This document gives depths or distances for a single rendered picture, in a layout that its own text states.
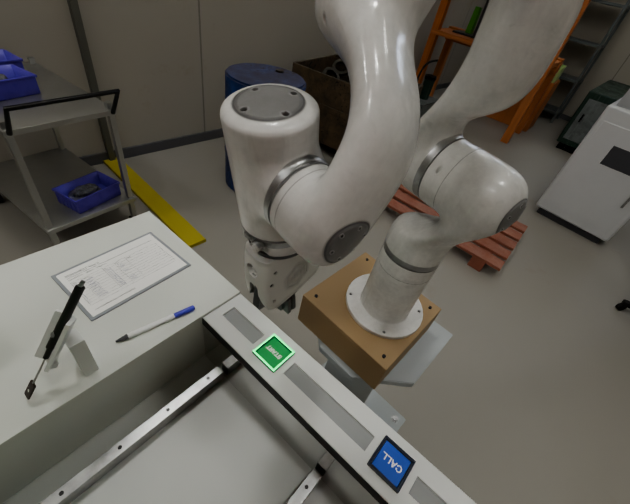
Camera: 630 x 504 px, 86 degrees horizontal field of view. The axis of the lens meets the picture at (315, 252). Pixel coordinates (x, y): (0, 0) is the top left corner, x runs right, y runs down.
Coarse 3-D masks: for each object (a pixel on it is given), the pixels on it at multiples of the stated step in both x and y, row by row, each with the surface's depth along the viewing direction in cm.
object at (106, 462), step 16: (208, 384) 68; (176, 400) 64; (192, 400) 66; (160, 416) 62; (176, 416) 65; (144, 432) 59; (112, 448) 57; (128, 448) 57; (96, 464) 55; (112, 464) 56; (80, 480) 53; (96, 480) 55; (48, 496) 51; (64, 496) 51
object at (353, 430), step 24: (216, 312) 67; (240, 312) 68; (240, 336) 64; (264, 336) 65; (288, 336) 66; (288, 360) 62; (312, 360) 63; (288, 384) 59; (312, 384) 60; (336, 384) 60; (312, 408) 56; (336, 408) 57; (360, 408) 58; (336, 432) 54; (360, 432) 55; (384, 432) 56; (360, 456) 52; (408, 480) 51; (432, 480) 51
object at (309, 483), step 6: (312, 474) 59; (318, 474) 59; (306, 480) 58; (312, 480) 58; (318, 480) 58; (300, 486) 57; (306, 486) 57; (312, 486) 58; (294, 492) 57; (300, 492) 57; (306, 492) 57; (294, 498) 56; (300, 498) 56
